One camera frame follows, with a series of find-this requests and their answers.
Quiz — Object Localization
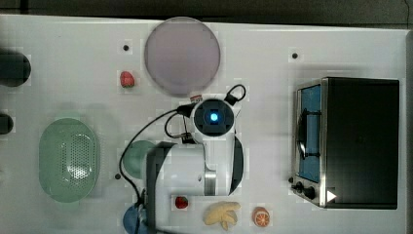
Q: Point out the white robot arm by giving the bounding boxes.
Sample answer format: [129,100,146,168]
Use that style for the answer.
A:
[145,97,244,234]

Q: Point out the green oval strainer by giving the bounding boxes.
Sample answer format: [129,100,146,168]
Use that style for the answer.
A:
[39,118,99,203]

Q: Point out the grey round plate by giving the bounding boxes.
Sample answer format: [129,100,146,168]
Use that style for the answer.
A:
[144,17,221,98]

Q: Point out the green metal cup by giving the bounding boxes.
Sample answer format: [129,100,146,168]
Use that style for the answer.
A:
[123,140,155,179]

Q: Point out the small red strawberry toy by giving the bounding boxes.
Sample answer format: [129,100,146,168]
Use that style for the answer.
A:
[175,196,189,210]

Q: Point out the red plush strawberry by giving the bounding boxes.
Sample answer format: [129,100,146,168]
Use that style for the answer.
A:
[120,71,134,88]

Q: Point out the plush peeled banana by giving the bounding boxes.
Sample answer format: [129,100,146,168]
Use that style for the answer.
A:
[203,202,241,231]

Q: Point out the plush orange slice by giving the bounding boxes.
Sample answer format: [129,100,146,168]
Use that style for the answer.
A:
[251,207,270,227]

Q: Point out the blue cup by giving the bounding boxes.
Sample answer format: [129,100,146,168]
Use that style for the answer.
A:
[123,205,148,234]

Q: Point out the black toaster oven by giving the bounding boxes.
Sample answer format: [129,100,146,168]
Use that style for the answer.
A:
[288,77,399,210]

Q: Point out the large black cylinder container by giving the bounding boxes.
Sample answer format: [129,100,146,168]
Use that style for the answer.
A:
[0,53,31,87]

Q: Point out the small black cylinder container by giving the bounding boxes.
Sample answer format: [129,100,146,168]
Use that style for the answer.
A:
[0,113,14,135]

